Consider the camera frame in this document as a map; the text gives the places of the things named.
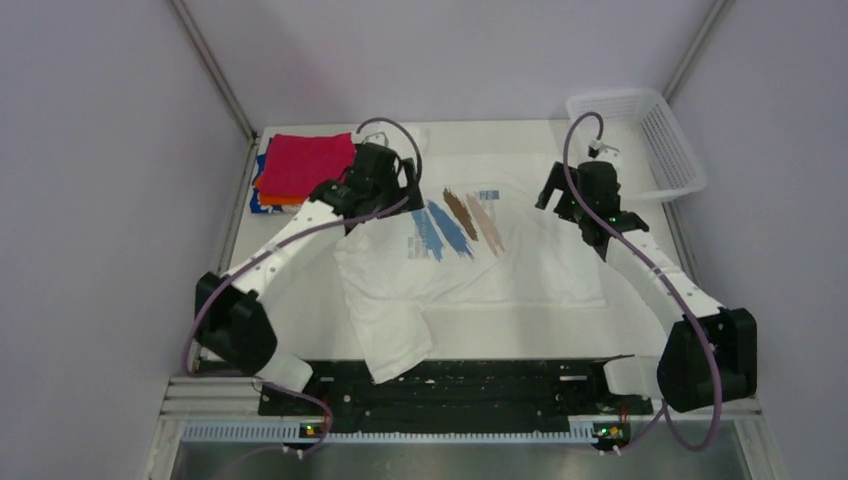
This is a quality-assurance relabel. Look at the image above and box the white printed t-shirt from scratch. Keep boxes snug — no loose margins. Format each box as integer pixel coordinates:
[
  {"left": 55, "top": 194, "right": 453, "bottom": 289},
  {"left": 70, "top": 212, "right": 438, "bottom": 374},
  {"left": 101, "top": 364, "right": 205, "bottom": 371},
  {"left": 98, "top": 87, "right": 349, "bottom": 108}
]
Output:
[{"left": 333, "top": 121, "right": 608, "bottom": 383}]

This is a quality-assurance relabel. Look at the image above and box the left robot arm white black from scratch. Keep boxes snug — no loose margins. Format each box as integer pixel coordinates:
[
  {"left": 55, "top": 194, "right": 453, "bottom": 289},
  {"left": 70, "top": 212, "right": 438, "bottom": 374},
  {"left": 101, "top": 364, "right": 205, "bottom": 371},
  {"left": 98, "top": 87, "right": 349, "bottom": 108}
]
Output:
[{"left": 192, "top": 143, "right": 423, "bottom": 414}]

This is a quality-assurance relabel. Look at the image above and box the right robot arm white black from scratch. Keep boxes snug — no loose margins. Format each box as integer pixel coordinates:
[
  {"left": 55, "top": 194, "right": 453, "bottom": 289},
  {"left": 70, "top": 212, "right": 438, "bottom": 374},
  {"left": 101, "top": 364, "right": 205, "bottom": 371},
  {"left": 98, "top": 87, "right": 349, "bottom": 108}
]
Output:
[{"left": 536, "top": 161, "right": 758, "bottom": 412}]

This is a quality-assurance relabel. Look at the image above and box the white plastic basket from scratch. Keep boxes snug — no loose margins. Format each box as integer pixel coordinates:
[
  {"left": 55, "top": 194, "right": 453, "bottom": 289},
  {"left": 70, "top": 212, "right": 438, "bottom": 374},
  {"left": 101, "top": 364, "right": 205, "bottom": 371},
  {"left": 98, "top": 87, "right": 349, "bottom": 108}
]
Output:
[{"left": 565, "top": 88, "right": 707, "bottom": 202}]

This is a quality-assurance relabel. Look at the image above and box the folded pink t-shirt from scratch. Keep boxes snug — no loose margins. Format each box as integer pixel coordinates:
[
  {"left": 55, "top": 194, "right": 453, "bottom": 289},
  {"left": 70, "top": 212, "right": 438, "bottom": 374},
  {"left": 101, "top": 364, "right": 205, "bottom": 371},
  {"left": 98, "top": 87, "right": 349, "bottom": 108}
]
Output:
[{"left": 254, "top": 133, "right": 355, "bottom": 204}]

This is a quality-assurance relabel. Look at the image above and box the folded orange t-shirt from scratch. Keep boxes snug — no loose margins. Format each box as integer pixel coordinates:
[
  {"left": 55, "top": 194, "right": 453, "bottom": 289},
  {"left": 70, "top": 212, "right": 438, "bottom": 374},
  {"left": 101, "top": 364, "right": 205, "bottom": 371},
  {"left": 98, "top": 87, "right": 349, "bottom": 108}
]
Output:
[{"left": 258, "top": 192, "right": 309, "bottom": 207}]

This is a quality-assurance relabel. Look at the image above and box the folded blue patterned t-shirt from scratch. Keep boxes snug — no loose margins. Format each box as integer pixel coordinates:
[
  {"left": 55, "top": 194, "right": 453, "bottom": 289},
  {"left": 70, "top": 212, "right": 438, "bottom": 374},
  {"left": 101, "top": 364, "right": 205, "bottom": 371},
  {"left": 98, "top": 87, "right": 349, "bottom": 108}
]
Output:
[{"left": 249, "top": 134, "right": 308, "bottom": 213}]

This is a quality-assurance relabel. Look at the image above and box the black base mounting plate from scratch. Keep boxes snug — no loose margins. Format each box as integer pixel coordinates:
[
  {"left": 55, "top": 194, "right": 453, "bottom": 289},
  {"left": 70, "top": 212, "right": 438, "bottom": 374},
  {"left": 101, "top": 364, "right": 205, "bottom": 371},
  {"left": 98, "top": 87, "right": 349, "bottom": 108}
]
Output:
[{"left": 256, "top": 357, "right": 654, "bottom": 435}]

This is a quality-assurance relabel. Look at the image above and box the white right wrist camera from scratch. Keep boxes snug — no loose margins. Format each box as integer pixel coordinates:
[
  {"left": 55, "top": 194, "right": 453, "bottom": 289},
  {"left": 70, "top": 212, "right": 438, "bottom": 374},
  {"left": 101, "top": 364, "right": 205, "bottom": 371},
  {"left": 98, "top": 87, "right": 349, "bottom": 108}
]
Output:
[{"left": 587, "top": 139, "right": 622, "bottom": 168}]

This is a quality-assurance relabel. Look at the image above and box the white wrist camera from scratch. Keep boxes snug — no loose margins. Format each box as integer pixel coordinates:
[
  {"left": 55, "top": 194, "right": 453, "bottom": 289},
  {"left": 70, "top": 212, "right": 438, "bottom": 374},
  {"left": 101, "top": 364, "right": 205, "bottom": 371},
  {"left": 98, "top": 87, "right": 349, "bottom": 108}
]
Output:
[
  {"left": 361, "top": 131, "right": 390, "bottom": 147},
  {"left": 587, "top": 139, "right": 622, "bottom": 168}
]

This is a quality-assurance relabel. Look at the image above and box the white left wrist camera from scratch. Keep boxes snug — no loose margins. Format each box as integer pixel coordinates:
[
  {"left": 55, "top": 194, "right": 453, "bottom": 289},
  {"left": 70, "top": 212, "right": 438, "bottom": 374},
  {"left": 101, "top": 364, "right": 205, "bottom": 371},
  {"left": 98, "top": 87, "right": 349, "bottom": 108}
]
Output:
[{"left": 361, "top": 131, "right": 390, "bottom": 147}]

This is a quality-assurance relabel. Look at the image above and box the aluminium frame rail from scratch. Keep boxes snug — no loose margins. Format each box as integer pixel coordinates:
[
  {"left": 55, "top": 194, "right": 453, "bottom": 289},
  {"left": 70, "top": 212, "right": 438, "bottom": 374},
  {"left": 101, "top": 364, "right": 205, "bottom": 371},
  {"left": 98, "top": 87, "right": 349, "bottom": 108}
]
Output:
[{"left": 144, "top": 378, "right": 788, "bottom": 479}]

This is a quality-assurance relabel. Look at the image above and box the grey slotted cable duct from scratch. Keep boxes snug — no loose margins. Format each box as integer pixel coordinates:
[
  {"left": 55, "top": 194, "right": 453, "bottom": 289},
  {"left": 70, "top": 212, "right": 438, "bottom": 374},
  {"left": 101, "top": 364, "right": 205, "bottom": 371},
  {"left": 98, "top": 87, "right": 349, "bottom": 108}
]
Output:
[{"left": 181, "top": 420, "right": 625, "bottom": 445}]

